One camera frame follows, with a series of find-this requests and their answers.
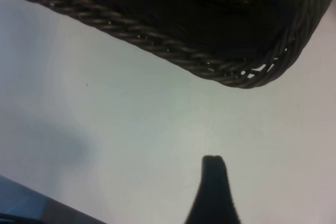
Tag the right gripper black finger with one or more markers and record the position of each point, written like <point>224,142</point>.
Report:
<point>214,197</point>

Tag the dark brown wicker basket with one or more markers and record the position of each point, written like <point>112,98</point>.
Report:
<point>183,11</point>

